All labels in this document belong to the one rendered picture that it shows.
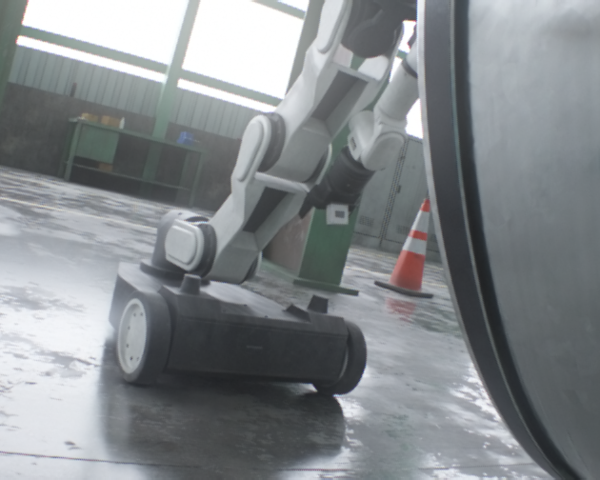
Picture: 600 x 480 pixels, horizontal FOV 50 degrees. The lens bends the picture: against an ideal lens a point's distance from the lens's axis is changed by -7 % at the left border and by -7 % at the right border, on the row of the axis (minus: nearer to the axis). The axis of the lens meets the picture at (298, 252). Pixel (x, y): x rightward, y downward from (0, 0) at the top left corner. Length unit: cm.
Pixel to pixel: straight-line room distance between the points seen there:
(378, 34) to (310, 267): 274
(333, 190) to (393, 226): 1062
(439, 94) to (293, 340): 110
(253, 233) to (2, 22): 213
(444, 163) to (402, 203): 1161
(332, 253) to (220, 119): 731
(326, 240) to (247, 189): 255
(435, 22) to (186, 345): 104
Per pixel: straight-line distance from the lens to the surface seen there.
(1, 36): 349
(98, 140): 964
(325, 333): 162
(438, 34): 55
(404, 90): 132
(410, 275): 505
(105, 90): 1068
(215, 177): 1097
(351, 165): 144
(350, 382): 169
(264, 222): 169
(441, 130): 55
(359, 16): 143
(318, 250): 406
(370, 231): 1185
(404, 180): 1213
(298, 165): 155
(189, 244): 172
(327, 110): 155
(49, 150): 1030
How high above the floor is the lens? 46
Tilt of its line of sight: 4 degrees down
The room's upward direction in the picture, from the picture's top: 14 degrees clockwise
